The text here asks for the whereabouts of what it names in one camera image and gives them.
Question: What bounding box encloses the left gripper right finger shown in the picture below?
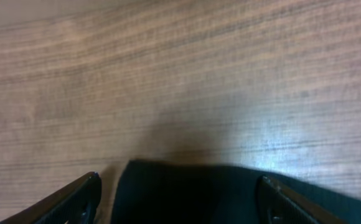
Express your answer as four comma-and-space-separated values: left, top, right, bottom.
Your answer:
256, 175, 345, 224

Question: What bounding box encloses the black t-shirt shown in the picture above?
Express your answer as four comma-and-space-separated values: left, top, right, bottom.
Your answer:
111, 160, 361, 223

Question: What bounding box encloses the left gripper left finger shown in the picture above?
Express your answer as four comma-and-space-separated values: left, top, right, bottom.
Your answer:
0, 172, 102, 224

